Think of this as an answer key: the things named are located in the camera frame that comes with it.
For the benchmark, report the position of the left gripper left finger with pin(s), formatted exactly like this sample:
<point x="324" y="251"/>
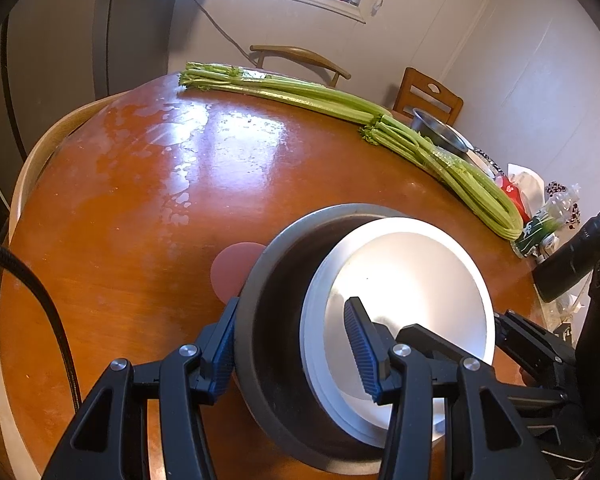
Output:
<point x="108" y="437"/>

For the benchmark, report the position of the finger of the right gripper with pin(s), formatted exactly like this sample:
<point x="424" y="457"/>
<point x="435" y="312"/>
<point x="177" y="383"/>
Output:
<point x="542" y="355"/>
<point x="433" y="363"/>

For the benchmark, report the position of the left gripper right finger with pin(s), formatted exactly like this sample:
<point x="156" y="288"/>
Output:
<point x="486" y="438"/>

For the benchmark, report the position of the large red paper bowl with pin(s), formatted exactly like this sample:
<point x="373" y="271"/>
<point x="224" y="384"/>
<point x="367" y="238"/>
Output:
<point x="311" y="333"/>

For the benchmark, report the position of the steel bowl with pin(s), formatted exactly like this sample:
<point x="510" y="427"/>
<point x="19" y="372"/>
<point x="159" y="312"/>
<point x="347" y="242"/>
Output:
<point x="267" y="346"/>

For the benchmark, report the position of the pink chicken-shaped plate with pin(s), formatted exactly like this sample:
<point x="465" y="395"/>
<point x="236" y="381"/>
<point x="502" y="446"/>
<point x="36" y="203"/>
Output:
<point x="231" y="268"/>

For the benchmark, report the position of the small red paper bowl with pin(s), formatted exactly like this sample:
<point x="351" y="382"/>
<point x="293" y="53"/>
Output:
<point x="404" y="279"/>

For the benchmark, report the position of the black thermos flask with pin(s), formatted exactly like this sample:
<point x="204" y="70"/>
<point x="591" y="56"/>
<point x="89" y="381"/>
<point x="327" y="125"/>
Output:
<point x="571" y="262"/>

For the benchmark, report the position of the green plastic bottle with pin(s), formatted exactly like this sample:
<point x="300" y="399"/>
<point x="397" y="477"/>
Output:
<point x="557" y="211"/>

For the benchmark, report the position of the red tissue pack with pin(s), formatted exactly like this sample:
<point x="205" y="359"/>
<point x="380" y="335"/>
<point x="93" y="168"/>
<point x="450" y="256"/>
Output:
<point x="525" y="188"/>

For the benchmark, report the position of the right celery bunch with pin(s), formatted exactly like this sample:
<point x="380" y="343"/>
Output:
<point x="471" y="185"/>

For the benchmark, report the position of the celery bunch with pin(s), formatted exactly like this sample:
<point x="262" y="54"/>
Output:
<point x="283" y="89"/>
<point x="471" y="185"/>

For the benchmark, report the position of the far steel pot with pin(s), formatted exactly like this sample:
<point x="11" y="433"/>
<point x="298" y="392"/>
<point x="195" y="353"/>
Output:
<point x="440" y="134"/>

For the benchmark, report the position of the wooden chair with cutout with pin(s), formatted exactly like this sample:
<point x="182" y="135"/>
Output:
<point x="418" y="90"/>

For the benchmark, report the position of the left celery bunch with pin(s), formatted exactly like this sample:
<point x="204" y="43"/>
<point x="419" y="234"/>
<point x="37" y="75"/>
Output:
<point x="283" y="89"/>

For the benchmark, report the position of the curved-back wooden chair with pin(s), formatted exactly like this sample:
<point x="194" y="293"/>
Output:
<point x="301" y="56"/>

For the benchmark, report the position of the grey refrigerator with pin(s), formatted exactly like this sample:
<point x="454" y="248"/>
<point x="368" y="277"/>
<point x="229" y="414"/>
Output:
<point x="57" y="55"/>

